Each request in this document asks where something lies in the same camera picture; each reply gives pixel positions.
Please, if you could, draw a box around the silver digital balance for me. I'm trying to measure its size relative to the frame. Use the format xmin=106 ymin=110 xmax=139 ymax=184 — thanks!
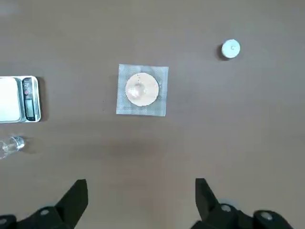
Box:
xmin=0 ymin=75 xmax=42 ymax=124

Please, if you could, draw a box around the wire gauze with ceramic disc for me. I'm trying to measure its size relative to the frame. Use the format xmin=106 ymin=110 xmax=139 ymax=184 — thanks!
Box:
xmin=115 ymin=63 xmax=170 ymax=118

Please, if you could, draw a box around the tiny clear glass vessel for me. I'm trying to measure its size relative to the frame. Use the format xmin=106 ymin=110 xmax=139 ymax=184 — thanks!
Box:
xmin=128 ymin=80 xmax=147 ymax=100

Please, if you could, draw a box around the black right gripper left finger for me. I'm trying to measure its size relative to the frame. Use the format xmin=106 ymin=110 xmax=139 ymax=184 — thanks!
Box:
xmin=0 ymin=179 xmax=89 ymax=229

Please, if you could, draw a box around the small clear glass beaker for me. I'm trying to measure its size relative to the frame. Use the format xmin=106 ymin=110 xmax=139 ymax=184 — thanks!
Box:
xmin=0 ymin=135 xmax=26 ymax=160

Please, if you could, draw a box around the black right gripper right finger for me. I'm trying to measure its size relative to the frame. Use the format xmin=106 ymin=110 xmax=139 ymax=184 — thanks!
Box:
xmin=192 ymin=177 xmax=294 ymax=229

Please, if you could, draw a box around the white tealight candle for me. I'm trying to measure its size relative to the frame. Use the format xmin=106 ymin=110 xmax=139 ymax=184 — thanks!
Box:
xmin=218 ymin=39 xmax=242 ymax=61

